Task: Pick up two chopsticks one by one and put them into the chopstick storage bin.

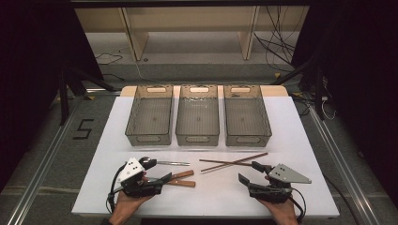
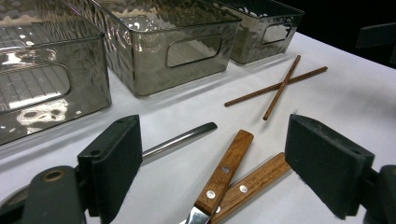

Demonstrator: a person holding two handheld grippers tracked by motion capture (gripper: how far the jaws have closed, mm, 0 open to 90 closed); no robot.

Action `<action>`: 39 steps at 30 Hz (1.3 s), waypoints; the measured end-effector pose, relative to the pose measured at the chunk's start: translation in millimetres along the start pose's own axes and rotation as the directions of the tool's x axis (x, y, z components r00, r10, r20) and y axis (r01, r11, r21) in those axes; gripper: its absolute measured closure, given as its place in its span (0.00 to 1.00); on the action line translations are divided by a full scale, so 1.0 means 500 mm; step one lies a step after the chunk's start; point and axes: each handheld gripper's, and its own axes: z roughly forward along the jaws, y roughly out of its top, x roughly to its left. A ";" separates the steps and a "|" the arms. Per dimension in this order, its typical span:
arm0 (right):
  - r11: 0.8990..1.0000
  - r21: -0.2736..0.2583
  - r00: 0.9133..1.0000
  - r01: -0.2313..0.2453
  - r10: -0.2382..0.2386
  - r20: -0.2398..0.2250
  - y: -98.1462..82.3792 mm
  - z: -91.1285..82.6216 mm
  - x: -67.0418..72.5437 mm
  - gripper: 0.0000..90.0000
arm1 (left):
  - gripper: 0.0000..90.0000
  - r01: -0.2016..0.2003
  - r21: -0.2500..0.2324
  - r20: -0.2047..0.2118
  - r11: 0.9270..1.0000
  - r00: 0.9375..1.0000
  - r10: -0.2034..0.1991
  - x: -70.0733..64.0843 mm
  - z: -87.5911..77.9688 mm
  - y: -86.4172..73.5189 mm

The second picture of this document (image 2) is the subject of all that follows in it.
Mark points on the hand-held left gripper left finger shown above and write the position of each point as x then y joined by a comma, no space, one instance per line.
115,168

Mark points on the dark brown wooden chopstick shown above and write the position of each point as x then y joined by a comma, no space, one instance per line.
249,95
273,102

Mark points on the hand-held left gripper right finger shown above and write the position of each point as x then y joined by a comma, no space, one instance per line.
323,161

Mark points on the smoky transparent plastic bin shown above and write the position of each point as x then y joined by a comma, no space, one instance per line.
46,93
155,68
249,46

